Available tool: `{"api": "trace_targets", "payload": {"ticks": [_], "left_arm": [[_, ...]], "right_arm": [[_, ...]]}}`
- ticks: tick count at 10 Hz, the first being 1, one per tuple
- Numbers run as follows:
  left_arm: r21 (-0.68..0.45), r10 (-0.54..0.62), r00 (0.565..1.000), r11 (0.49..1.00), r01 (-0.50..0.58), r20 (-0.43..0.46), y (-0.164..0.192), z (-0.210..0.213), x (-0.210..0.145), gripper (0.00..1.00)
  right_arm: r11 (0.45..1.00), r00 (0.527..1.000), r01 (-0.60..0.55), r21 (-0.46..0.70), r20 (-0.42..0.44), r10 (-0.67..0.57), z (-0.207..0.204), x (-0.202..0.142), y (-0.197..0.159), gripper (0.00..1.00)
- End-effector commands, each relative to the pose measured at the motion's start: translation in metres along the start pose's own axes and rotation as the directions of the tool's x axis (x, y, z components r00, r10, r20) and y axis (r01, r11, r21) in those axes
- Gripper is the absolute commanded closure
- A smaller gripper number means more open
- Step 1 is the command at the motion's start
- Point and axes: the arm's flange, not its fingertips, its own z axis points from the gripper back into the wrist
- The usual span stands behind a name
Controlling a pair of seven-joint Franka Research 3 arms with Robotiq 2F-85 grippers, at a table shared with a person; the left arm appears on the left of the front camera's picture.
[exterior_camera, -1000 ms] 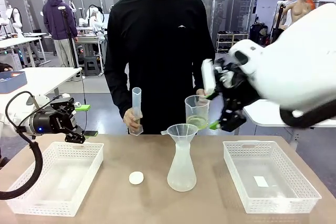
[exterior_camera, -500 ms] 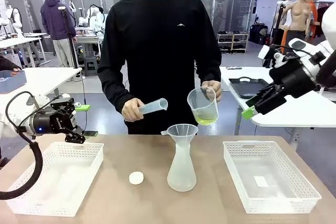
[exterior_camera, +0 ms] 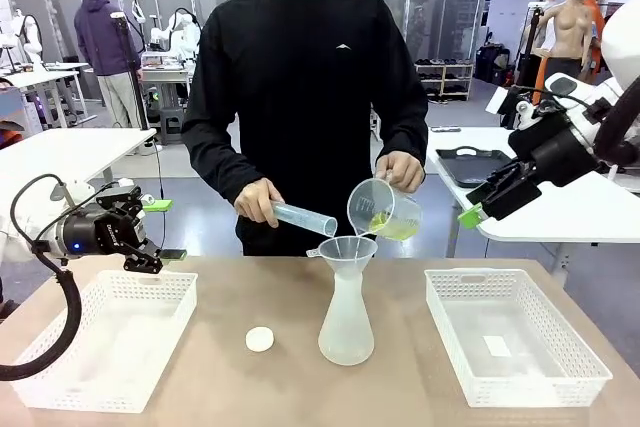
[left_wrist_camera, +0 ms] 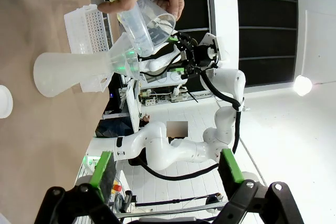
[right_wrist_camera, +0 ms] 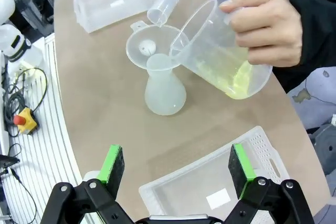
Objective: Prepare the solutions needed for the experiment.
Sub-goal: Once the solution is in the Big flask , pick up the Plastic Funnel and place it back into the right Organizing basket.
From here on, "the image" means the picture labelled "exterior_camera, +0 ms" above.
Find black luggage bags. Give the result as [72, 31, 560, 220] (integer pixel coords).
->
[474, 44, 512, 87]

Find black tripod camera stand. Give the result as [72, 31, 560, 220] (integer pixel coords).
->
[109, 11, 151, 131]

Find translucent plastic conical flask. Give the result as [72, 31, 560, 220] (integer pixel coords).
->
[318, 261, 376, 367]

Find clear plastic funnel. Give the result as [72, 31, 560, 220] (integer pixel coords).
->
[305, 235, 379, 274]

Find beige bare mannequin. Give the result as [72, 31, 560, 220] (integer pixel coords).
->
[532, 0, 601, 83]

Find person's right forearm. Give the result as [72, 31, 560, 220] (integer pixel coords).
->
[197, 141, 259, 201]

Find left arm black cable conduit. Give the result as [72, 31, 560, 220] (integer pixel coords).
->
[0, 173, 84, 382]

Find grey plastic step stool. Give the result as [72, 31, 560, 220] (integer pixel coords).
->
[158, 106, 185, 146]

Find person's left forearm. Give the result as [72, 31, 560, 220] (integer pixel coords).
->
[382, 114, 430, 159]

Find person's right hand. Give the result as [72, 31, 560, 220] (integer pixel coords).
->
[233, 178, 287, 229]

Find shoe rack with shoes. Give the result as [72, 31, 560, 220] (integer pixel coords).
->
[414, 62, 475, 103]

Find black plastic tray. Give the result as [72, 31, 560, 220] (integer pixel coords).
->
[435, 145, 516, 189]

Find clear plastic measuring beaker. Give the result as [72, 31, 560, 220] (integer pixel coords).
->
[347, 177, 424, 242]

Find person's left hand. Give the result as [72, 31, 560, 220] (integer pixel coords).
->
[374, 150, 427, 194]

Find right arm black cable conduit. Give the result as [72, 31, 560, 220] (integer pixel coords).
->
[593, 75, 640, 168]

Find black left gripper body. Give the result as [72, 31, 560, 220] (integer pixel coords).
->
[60, 195, 150, 260]

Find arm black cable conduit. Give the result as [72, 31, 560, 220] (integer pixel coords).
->
[0, 173, 84, 382]
[593, 75, 640, 168]

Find white round flask cap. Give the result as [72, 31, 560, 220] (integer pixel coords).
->
[245, 326, 275, 354]

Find white perforated plastic basket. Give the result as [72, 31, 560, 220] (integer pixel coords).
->
[423, 268, 614, 409]
[9, 269, 199, 414]

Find large white side table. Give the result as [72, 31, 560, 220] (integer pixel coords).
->
[0, 127, 158, 183]

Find person in purple hoodie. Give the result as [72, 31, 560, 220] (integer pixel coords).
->
[73, 0, 145, 129]

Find clear graduated cylinder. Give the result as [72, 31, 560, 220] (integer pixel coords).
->
[269, 199, 339, 238]

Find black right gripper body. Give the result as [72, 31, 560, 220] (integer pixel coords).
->
[507, 119, 600, 188]

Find person in black sweater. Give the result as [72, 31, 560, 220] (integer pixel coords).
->
[180, 0, 430, 258]

